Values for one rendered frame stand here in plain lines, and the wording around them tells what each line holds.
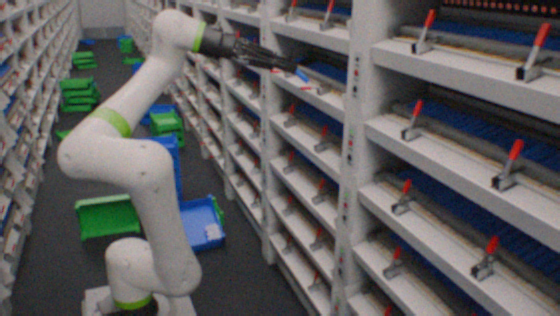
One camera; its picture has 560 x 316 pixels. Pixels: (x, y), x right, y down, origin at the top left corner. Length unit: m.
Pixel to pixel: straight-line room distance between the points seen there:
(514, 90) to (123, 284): 1.10
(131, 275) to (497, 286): 0.93
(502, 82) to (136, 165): 0.73
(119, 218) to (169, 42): 1.43
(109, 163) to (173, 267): 0.35
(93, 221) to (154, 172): 1.58
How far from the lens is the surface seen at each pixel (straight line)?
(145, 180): 0.98
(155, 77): 1.28
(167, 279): 1.24
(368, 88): 1.12
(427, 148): 0.98
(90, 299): 1.59
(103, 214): 2.51
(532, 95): 0.76
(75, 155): 1.06
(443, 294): 1.13
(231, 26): 2.40
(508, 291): 0.92
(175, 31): 1.27
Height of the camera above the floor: 1.28
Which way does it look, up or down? 23 degrees down
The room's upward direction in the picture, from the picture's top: 1 degrees clockwise
